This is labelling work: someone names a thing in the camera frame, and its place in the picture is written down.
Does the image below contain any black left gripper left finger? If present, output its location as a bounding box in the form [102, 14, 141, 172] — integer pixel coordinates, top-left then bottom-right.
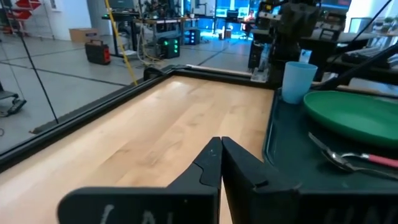
[57, 136, 223, 224]

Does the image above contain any black aluminium table frame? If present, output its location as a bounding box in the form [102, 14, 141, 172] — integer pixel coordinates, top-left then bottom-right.
[0, 42, 398, 172]

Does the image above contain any dark green plastic tray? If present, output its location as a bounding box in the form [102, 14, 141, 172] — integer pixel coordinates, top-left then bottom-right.
[262, 86, 398, 194]

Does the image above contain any red sign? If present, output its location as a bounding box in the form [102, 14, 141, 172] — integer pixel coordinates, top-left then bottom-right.
[14, 0, 42, 10]

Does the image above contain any red-handled metal fork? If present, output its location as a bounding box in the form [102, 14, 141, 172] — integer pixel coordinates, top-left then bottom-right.
[340, 151, 398, 170]

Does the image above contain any black hanging cable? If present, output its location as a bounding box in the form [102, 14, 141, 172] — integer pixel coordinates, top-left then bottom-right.
[7, 0, 60, 125]

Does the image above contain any red and black case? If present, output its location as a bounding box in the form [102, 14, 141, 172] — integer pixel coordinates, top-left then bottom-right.
[85, 39, 112, 65]

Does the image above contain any black computer with blue lights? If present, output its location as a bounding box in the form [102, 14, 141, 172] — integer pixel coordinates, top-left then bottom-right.
[185, 28, 201, 46]

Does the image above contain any black keyboard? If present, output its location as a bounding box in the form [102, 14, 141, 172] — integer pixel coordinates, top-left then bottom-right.
[340, 46, 398, 69]

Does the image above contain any green round plate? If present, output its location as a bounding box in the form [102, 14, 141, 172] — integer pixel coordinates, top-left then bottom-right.
[303, 90, 398, 149]

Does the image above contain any light blue plastic cup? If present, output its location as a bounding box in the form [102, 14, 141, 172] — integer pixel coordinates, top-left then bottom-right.
[281, 61, 318, 105]

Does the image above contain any black wheeled base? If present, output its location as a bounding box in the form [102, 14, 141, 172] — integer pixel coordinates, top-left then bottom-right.
[0, 80, 27, 118]

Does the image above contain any black computer with green lights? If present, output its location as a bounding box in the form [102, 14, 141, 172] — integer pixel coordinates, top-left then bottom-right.
[157, 35, 182, 60]

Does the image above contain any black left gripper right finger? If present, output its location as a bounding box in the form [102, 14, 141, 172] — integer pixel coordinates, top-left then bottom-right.
[221, 136, 398, 224]

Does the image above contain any yellow hanging cable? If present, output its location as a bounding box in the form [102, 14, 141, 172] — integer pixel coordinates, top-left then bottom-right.
[104, 0, 139, 86]

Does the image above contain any cardboard box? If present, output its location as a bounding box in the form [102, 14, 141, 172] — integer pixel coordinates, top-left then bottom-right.
[68, 27, 100, 44]

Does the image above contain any silver metal spoon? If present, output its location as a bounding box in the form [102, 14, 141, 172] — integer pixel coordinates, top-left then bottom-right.
[307, 132, 398, 182]

